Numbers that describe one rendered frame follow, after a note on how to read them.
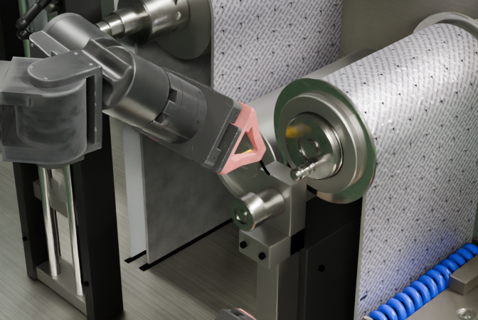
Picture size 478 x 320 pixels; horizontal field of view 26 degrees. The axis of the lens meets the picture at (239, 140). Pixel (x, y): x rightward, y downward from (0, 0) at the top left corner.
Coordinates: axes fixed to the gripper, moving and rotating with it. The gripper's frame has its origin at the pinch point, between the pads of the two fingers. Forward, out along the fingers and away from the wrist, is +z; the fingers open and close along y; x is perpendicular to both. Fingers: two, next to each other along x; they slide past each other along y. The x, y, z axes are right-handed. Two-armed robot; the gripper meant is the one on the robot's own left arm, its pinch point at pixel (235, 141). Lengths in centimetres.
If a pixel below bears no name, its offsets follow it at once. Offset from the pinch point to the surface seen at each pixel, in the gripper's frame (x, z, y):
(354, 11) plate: 24, 40, -23
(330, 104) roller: 7.9, 10.0, 1.3
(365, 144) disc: 5.8, 12.7, 5.8
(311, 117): 5.9, 10.3, -0.4
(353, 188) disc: 1.1, 16.6, 4.5
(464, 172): 9.1, 35.8, 5.9
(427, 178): 6.0, 27.9, 5.9
